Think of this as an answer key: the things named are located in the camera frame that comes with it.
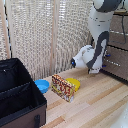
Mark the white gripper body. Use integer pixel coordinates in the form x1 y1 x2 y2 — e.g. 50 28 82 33
87 66 103 75

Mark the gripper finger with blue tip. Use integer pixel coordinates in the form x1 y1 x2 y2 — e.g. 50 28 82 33
105 52 112 58
101 63 108 69

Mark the silver drawer handle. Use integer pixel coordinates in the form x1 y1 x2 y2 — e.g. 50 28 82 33
109 29 128 36
105 59 122 67

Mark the brown drawer front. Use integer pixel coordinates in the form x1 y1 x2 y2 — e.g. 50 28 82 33
107 14 128 51
100 45 128 81

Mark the dark brown drawer cabinet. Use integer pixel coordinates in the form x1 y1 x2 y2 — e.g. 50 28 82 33
100 9 128 83

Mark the yellow bowl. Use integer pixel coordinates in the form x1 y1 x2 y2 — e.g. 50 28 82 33
65 77 82 93

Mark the red yellow cracker box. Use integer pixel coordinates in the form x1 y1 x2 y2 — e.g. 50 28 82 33
51 73 77 103

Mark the blue bowl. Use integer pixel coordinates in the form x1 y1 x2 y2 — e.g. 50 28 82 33
34 79 51 95

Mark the beige woven folding screen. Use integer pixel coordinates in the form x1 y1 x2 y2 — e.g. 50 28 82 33
0 0 101 82

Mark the black fabric storage box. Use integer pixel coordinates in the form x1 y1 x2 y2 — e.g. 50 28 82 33
0 57 48 128

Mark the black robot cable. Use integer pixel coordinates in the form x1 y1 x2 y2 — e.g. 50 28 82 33
121 14 128 44

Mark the black strap handle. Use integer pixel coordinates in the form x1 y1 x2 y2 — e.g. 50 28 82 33
33 114 41 128

